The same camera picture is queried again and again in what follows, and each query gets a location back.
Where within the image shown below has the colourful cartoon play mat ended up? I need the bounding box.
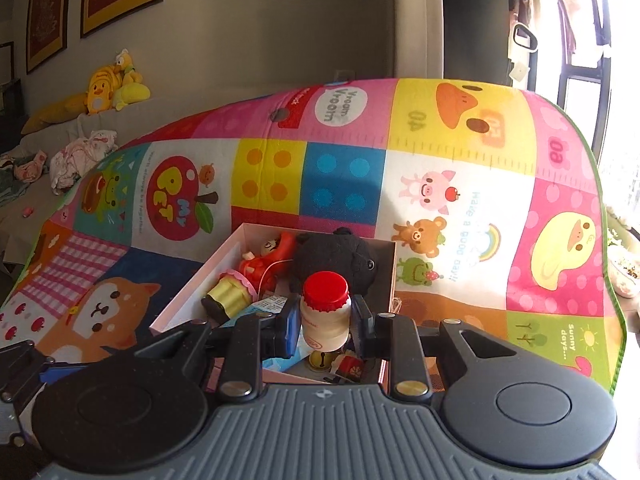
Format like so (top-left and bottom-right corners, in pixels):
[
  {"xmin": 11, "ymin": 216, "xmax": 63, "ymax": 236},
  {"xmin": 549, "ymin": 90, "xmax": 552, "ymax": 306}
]
[{"xmin": 0, "ymin": 77, "xmax": 628, "ymax": 401}]

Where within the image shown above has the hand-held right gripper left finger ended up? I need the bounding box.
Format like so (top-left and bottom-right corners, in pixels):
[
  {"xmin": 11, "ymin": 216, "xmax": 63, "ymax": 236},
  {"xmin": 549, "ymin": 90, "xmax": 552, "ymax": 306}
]
[{"xmin": 150, "ymin": 304, "xmax": 302, "ymax": 402}]

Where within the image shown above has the yellow duck plush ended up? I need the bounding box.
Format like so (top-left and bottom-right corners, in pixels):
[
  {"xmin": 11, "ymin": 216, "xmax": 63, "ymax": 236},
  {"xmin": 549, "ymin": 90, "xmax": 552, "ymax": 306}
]
[{"xmin": 86, "ymin": 65, "xmax": 123, "ymax": 115}]

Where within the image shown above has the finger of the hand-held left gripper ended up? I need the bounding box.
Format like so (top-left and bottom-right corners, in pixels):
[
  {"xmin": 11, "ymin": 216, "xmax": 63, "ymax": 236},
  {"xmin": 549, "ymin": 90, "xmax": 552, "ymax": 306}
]
[{"xmin": 0, "ymin": 341, "xmax": 66, "ymax": 404}]

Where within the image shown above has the floral white bowl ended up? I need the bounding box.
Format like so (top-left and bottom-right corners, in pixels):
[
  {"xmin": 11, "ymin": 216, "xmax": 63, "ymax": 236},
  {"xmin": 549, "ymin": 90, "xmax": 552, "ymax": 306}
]
[{"xmin": 606, "ymin": 247, "xmax": 640, "ymax": 300}]

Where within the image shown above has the white pink garment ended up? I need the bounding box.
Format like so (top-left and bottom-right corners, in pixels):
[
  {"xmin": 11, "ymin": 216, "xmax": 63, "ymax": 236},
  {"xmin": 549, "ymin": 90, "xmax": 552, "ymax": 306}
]
[{"xmin": 50, "ymin": 130, "xmax": 118, "ymax": 196}]

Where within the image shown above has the grey sofa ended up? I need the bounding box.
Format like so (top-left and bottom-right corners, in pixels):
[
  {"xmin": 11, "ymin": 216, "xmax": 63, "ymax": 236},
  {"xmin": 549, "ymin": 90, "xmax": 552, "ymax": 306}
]
[{"xmin": 0, "ymin": 105, "xmax": 166, "ymax": 311}]

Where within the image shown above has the red hooded doll keychain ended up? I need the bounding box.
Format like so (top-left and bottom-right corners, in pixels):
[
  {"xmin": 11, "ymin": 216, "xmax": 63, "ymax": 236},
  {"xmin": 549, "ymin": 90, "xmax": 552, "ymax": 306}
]
[{"xmin": 239, "ymin": 232, "xmax": 301, "ymax": 293}]

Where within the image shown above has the pink cardboard box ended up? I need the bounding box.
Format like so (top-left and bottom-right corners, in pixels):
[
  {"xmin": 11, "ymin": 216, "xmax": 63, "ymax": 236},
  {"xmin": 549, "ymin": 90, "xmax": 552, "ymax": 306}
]
[{"xmin": 150, "ymin": 222, "xmax": 398, "ymax": 393}]

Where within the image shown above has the white plastic handle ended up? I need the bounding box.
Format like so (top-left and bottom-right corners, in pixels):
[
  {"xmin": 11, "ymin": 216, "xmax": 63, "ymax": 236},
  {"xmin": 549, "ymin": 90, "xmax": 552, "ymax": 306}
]
[{"xmin": 509, "ymin": 22, "xmax": 541, "ymax": 63}]

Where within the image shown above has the yellow cushion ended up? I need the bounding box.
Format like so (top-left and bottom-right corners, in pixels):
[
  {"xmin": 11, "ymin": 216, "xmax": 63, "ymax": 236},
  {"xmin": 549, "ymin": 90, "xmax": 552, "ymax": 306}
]
[{"xmin": 20, "ymin": 92, "xmax": 88, "ymax": 136}]

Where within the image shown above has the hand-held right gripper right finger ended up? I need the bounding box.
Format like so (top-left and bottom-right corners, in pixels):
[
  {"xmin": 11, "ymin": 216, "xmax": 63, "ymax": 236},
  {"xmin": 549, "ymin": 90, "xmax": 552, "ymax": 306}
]
[{"xmin": 350, "ymin": 295, "xmax": 507, "ymax": 402}]

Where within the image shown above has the blue tissue pack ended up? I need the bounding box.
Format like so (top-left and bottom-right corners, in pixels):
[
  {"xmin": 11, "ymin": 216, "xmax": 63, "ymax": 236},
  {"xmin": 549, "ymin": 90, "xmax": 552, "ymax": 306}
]
[{"xmin": 255, "ymin": 296, "xmax": 302, "ymax": 386}]

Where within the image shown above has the yellow toy with pink disc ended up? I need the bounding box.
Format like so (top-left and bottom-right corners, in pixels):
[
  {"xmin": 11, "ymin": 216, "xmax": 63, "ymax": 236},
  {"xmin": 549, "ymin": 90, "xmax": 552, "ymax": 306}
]
[{"xmin": 201, "ymin": 269, "xmax": 257, "ymax": 328}]

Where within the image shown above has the white bottle with red cap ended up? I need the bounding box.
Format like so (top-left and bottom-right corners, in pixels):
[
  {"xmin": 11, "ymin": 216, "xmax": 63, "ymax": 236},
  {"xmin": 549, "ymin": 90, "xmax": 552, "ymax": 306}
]
[{"xmin": 299, "ymin": 270, "xmax": 353, "ymax": 353}]

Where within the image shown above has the light window curtain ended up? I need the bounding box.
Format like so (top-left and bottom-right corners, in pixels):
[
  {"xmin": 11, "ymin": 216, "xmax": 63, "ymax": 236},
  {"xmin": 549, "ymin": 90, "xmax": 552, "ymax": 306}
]
[{"xmin": 532, "ymin": 0, "xmax": 616, "ymax": 66}]

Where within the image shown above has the pink crumpled garment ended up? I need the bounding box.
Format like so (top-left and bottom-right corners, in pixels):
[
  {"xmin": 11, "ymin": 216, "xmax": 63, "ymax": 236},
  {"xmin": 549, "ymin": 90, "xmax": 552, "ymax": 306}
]
[{"xmin": 0, "ymin": 150, "xmax": 51, "ymax": 181}]

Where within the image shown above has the narrow framed wall picture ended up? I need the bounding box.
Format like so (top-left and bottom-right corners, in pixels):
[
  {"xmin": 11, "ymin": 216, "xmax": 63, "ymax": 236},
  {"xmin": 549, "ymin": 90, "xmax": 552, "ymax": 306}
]
[{"xmin": 25, "ymin": 0, "xmax": 75, "ymax": 75}]

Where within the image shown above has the black plush toy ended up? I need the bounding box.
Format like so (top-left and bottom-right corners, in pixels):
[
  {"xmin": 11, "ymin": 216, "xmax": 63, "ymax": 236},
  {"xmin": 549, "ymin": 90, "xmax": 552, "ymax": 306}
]
[{"xmin": 291, "ymin": 227, "xmax": 377, "ymax": 311}]

